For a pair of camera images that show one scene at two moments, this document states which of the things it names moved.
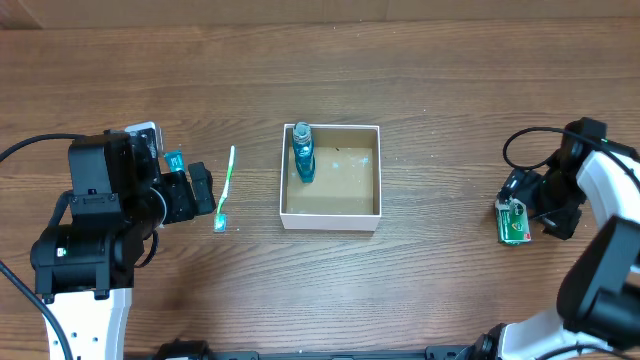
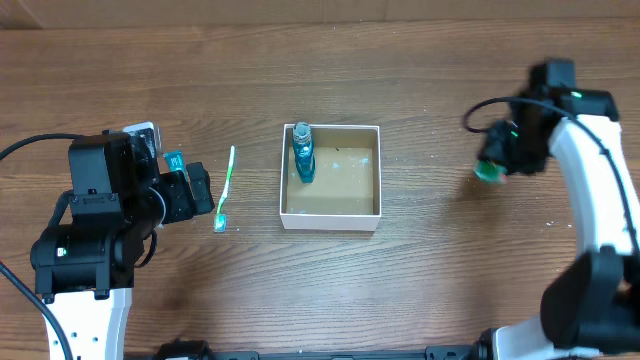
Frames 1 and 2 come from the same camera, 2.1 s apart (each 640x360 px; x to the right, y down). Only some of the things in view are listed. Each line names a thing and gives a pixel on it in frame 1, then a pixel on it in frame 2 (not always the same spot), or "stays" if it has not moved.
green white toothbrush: [220, 220] stays
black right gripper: [561, 225] to [498, 152]
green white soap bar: [512, 221] to [488, 170]
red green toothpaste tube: [175, 160] stays
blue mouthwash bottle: [304, 151] stays
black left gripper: [183, 206] stays
